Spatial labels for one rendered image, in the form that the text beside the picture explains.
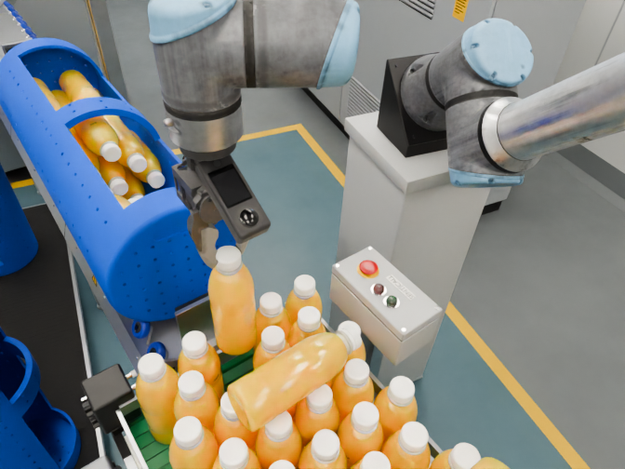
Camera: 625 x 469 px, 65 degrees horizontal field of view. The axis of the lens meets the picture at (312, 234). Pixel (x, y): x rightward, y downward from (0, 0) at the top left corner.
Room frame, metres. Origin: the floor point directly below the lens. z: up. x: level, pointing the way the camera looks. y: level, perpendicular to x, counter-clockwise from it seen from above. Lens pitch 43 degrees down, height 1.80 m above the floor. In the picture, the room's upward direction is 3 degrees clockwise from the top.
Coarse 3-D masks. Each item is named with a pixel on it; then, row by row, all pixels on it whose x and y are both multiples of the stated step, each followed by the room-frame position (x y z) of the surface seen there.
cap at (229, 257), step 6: (228, 246) 0.53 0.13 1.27; (222, 252) 0.51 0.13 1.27; (228, 252) 0.51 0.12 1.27; (234, 252) 0.51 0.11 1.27; (240, 252) 0.52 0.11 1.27; (216, 258) 0.50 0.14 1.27; (222, 258) 0.50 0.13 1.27; (228, 258) 0.50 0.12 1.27; (234, 258) 0.50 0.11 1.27; (240, 258) 0.51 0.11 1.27; (222, 264) 0.49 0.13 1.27; (228, 264) 0.49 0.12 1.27; (234, 264) 0.49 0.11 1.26; (222, 270) 0.49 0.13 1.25; (228, 270) 0.49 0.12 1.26
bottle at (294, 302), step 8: (288, 296) 0.60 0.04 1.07; (296, 296) 0.59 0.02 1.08; (304, 296) 0.58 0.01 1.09; (312, 296) 0.59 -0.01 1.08; (288, 304) 0.59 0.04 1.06; (296, 304) 0.58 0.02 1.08; (304, 304) 0.58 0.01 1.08; (312, 304) 0.58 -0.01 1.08; (320, 304) 0.59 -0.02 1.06; (288, 312) 0.58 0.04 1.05; (296, 312) 0.57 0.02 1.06; (320, 312) 0.59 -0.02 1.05; (296, 320) 0.57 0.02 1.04; (320, 320) 0.59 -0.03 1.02
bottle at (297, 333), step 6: (294, 324) 0.53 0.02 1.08; (294, 330) 0.52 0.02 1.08; (300, 330) 0.51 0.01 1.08; (306, 330) 0.51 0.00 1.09; (312, 330) 0.51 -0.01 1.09; (318, 330) 0.52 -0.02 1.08; (324, 330) 0.53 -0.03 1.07; (288, 336) 0.52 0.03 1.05; (294, 336) 0.51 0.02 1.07; (300, 336) 0.51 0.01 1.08; (306, 336) 0.51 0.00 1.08; (288, 342) 0.51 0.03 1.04; (294, 342) 0.50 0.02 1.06
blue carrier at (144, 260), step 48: (48, 48) 1.33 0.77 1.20; (0, 96) 1.17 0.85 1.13; (48, 144) 0.88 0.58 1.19; (48, 192) 0.84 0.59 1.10; (96, 192) 0.71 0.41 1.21; (96, 240) 0.62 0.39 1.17; (144, 240) 0.61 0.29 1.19; (192, 240) 0.66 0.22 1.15; (144, 288) 0.59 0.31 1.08; (192, 288) 0.65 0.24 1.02
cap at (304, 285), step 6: (300, 276) 0.61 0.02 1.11; (306, 276) 0.61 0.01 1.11; (294, 282) 0.60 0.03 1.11; (300, 282) 0.60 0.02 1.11; (306, 282) 0.60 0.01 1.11; (312, 282) 0.60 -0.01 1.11; (300, 288) 0.58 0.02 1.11; (306, 288) 0.58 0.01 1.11; (312, 288) 0.59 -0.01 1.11; (300, 294) 0.58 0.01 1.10; (306, 294) 0.58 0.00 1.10
